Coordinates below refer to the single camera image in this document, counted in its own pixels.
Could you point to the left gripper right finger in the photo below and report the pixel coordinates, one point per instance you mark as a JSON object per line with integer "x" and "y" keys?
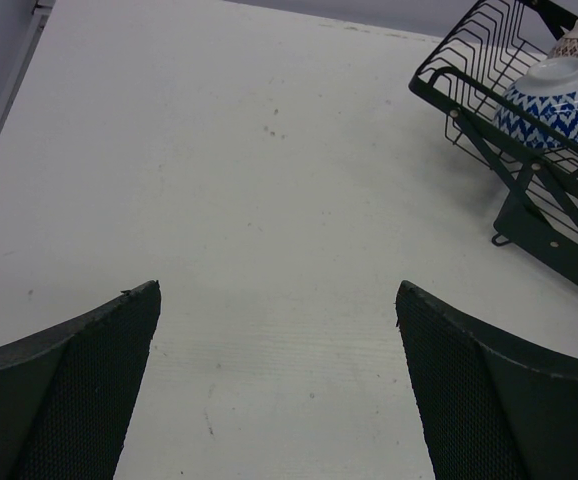
{"x": 492, "y": 405}

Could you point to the black wire dish rack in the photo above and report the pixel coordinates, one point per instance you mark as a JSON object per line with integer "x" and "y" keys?
{"x": 464, "y": 77}

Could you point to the blue white patterned bowl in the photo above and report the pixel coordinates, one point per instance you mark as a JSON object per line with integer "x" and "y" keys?
{"x": 549, "y": 93}

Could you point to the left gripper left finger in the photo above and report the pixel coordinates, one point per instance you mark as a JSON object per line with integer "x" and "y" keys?
{"x": 67, "y": 393}

